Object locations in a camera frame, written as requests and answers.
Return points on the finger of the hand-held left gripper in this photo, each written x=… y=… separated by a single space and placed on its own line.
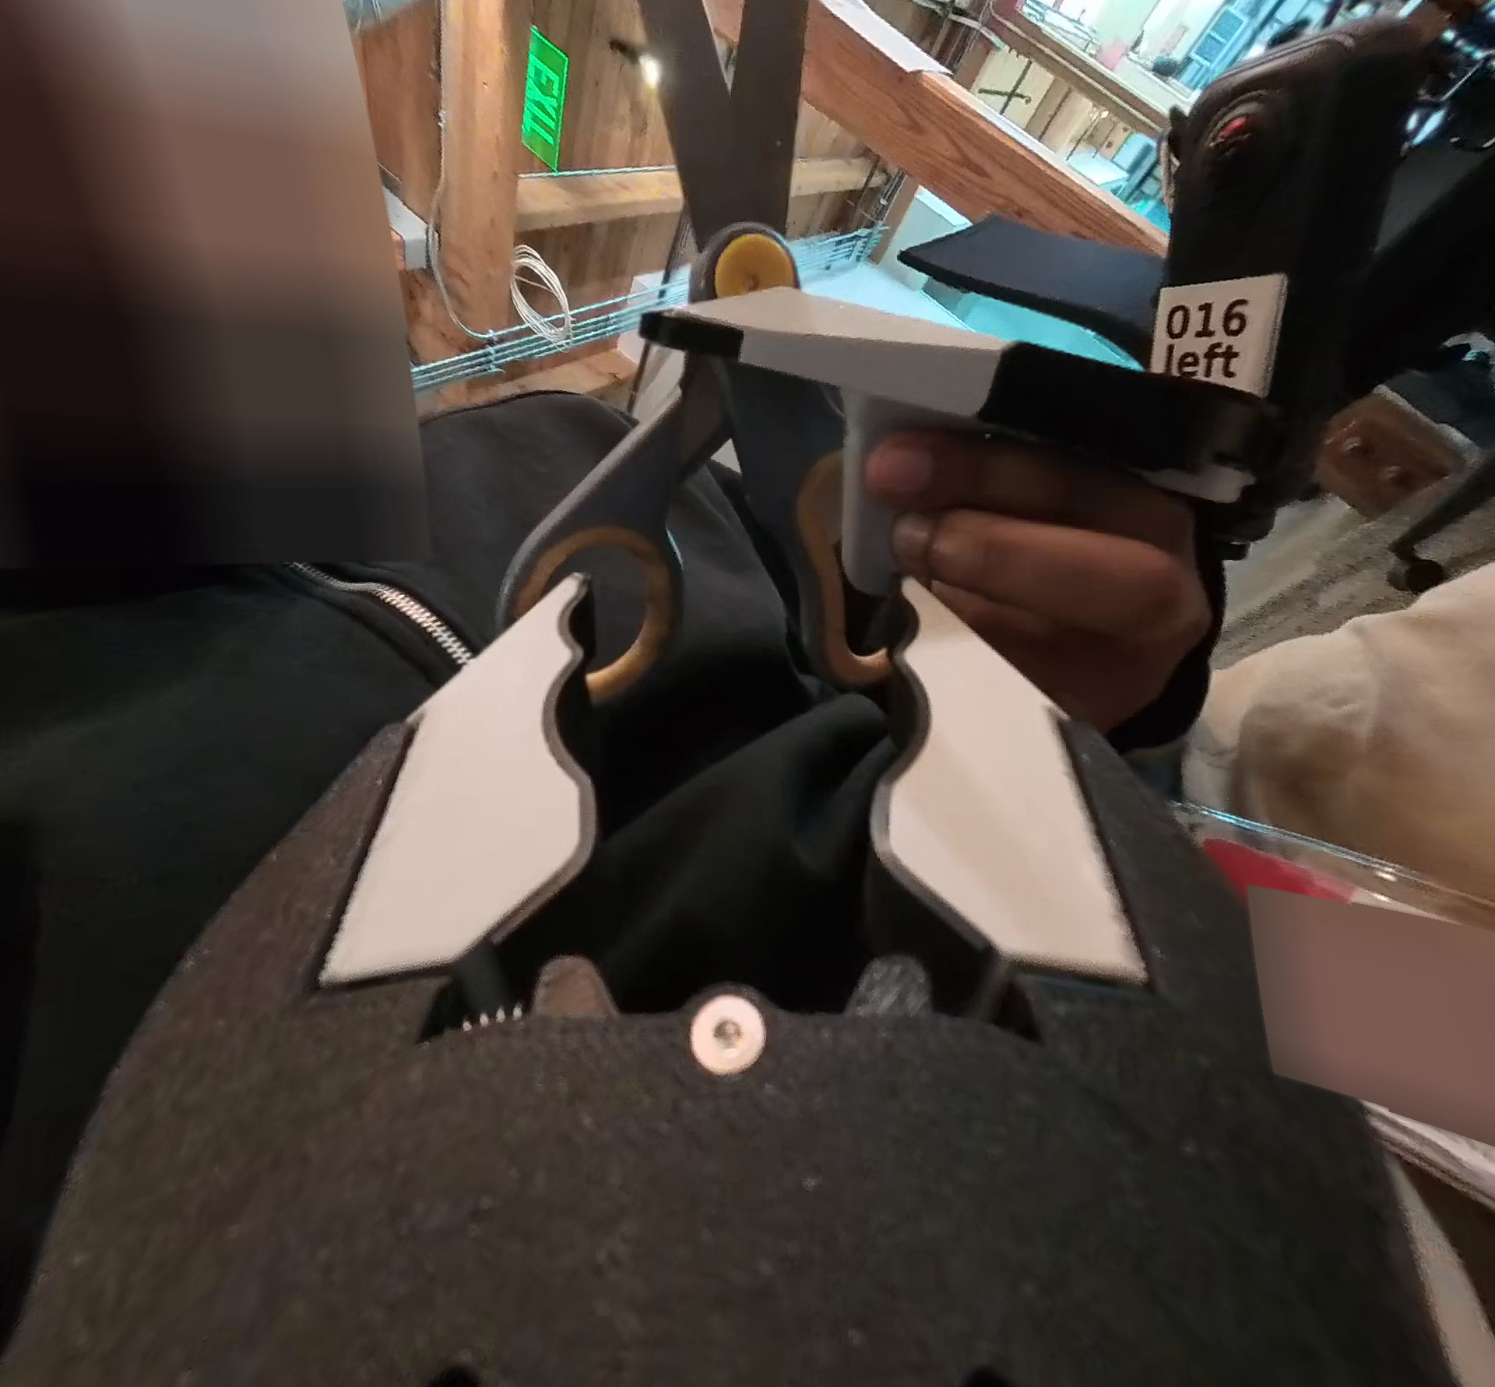
x=864 y=354
x=1051 y=271

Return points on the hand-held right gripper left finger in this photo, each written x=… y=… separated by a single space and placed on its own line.
x=467 y=815

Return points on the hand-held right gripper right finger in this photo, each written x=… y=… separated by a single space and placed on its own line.
x=1004 y=826

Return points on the large grey and yellow scissors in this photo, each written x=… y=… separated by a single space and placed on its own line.
x=747 y=265

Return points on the person's left hand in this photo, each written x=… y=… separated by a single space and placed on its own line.
x=1051 y=581

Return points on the person's black zip jacket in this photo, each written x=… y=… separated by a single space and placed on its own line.
x=174 y=732

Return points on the clear plastic container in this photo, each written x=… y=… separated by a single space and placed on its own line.
x=1342 y=855

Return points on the beige cloth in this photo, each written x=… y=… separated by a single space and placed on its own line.
x=1366 y=721

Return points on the green exit sign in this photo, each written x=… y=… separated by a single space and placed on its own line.
x=543 y=101

